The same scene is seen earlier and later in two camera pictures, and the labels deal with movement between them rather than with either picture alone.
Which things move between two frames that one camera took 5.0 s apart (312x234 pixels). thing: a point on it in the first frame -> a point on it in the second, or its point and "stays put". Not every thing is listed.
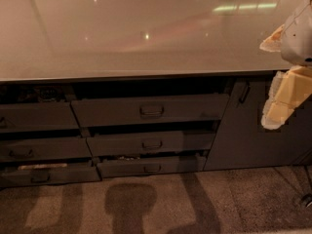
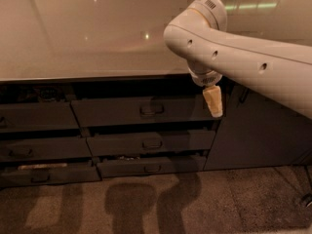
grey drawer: [150, 110] stays put
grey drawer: [11, 178] stays put
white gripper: [298, 42] -> [207, 79]
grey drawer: [44, 148] stays put
